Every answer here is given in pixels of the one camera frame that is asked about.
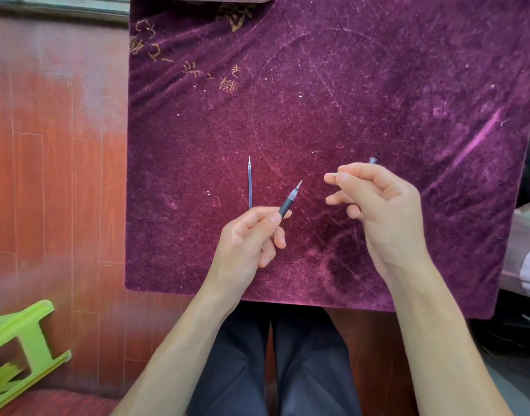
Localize person's right hand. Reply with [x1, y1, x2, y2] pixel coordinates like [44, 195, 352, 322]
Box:
[323, 162, 431, 292]

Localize person's left hand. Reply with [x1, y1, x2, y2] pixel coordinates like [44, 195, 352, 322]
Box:
[203, 205, 293, 302]

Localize black grip pen body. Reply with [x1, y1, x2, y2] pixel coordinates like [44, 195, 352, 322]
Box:
[277, 188, 301, 220]

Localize person's right forearm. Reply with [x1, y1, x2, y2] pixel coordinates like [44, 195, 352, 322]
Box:
[390, 255, 515, 416]

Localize person's left forearm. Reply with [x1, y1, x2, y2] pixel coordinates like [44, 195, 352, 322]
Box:
[111, 283, 248, 416]

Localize purple velvet tablecloth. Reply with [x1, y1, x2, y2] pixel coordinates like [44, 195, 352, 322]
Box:
[124, 0, 530, 320]

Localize dark navy trousers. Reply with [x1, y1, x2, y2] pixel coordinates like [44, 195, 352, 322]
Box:
[186, 303, 363, 416]

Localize green plastic stool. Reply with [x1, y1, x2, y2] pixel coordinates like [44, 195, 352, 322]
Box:
[0, 300, 72, 416]

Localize grey window frame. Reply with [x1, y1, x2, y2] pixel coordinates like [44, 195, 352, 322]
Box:
[0, 0, 132, 22]

